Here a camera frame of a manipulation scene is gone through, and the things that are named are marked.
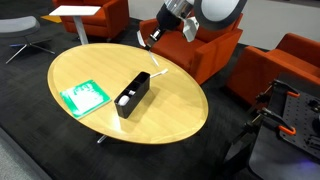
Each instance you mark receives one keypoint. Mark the grey lounge chair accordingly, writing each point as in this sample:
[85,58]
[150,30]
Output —
[16,25]

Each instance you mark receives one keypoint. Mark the black robot cart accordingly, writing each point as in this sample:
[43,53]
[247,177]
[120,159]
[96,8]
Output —
[273,156]

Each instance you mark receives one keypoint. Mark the black cutlery holder box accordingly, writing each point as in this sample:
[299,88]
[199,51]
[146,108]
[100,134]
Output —
[137,93]

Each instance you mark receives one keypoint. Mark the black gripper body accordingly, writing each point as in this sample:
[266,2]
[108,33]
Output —
[169,20]

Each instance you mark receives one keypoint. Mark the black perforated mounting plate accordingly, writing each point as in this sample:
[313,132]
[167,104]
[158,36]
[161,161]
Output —
[300,113]

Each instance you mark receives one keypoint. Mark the white side table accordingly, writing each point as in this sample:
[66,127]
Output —
[75,10]

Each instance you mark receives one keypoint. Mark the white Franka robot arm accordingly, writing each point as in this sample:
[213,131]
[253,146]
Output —
[220,10]

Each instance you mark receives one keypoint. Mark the oval wooden table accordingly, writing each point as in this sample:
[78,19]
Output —
[100,63]

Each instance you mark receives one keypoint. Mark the white plastic spoon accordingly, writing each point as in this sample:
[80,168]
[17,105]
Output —
[124,100]

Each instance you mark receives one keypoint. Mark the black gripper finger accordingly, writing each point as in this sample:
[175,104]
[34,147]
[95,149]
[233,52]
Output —
[158,36]
[150,40]

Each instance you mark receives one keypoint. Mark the orange armchair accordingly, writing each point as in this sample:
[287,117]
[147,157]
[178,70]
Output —
[256,70]
[106,20]
[176,51]

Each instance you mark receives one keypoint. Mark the green and white book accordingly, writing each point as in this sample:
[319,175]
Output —
[86,98]

